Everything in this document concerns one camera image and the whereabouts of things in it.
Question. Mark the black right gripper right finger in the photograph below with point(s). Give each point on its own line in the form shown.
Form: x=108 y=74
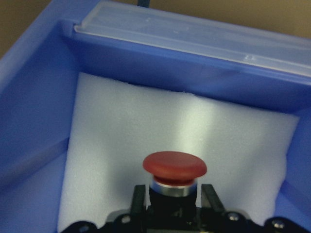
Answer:
x=210 y=199

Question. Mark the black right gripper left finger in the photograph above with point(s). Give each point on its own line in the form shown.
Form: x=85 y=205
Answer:
x=138 y=204

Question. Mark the red push button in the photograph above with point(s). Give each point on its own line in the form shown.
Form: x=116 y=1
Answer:
x=174 y=174

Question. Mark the white foam pad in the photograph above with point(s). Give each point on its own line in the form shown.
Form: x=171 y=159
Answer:
x=116 y=125

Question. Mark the near blue storage bin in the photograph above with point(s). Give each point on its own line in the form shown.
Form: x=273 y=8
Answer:
x=147 y=48

